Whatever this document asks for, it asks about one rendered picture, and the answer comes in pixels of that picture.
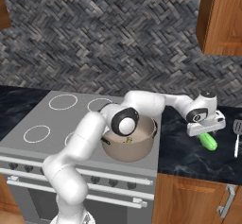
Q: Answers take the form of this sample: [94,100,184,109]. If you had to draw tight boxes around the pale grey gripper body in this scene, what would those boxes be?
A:
[185,110,227,138]

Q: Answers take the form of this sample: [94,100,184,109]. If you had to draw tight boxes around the beige cooking pot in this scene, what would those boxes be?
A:
[100,115,158,164]

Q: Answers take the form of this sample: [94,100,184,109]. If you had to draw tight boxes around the green vegetable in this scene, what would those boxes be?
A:
[198,132,218,152]

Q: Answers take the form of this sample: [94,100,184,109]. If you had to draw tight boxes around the wooden base cupboard door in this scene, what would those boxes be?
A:
[150,172,242,224]

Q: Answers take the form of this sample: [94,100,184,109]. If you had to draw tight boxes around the grey stove with hob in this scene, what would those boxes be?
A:
[0,90,164,224]

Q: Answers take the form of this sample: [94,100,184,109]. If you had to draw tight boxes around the grey oven door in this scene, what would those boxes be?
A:
[6,183,155,224]

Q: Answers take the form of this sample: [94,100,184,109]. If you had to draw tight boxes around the wooden base cupboard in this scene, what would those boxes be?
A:
[0,173,24,216]

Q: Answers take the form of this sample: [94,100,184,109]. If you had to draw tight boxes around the metal spatula with white handle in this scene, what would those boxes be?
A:
[233,119,242,159]

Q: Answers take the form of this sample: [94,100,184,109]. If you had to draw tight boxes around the silver cupboard door handle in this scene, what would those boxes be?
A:
[216,183,238,220]

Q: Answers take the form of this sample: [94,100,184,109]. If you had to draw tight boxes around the silver stove front rail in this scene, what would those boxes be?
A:
[0,166,154,186]

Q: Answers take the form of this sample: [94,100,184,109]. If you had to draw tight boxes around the wooden wall cupboard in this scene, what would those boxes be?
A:
[195,0,242,58]
[0,0,13,32]

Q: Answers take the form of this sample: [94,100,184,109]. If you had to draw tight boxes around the silver oven door handle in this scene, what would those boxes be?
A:
[6,176,148,210]

